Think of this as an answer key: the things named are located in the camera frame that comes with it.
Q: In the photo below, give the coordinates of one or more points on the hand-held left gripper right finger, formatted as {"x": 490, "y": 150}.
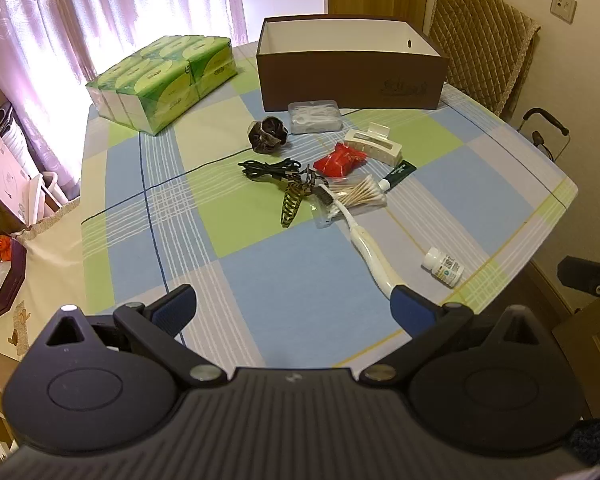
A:
{"x": 410, "y": 310}

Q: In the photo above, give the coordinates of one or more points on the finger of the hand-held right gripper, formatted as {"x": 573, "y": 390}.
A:
{"x": 580, "y": 271}

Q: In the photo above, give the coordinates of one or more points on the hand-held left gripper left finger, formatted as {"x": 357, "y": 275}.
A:
{"x": 172, "y": 310}

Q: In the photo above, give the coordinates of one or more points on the white pill bottle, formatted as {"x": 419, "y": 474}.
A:
{"x": 445, "y": 267}

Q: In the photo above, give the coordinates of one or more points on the white toothbrush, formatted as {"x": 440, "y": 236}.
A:
{"x": 367, "y": 247}

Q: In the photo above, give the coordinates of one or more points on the bag of cotton swabs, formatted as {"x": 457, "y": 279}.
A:
{"x": 362, "y": 192}

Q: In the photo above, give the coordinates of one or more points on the dark green tube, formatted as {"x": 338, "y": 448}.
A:
{"x": 399, "y": 174}

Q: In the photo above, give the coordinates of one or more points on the leopard print hair clip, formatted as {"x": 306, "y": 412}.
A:
{"x": 292, "y": 202}

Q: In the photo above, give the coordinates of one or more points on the red snack packet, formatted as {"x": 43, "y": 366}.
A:
{"x": 340, "y": 160}

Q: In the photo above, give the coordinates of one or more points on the white hair claw clip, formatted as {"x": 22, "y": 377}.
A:
{"x": 375, "y": 147}

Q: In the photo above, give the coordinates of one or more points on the brown satin scrunchie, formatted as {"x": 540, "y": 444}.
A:
{"x": 266, "y": 134}

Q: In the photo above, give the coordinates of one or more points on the clear floss pick box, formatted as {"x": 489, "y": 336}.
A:
{"x": 314, "y": 117}

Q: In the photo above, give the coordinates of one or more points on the checked tablecloth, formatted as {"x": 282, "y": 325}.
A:
{"x": 260, "y": 280}

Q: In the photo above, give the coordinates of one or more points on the dark cloth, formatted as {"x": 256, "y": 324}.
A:
{"x": 597, "y": 440}

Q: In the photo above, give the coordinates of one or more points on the cream fringed cloth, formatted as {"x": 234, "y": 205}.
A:
{"x": 40, "y": 265}

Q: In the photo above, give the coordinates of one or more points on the brown octagonal tray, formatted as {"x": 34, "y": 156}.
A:
{"x": 5, "y": 285}

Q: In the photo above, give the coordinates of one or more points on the chair with quilted cover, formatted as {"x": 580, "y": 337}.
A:
{"x": 480, "y": 40}

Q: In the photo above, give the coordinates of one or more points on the green tissue multipack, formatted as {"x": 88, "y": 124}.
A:
{"x": 170, "y": 77}

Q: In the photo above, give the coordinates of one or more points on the pink sheer curtain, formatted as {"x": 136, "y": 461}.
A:
{"x": 55, "y": 20}

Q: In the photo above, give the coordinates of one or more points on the beige wall socket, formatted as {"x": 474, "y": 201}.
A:
{"x": 563, "y": 5}

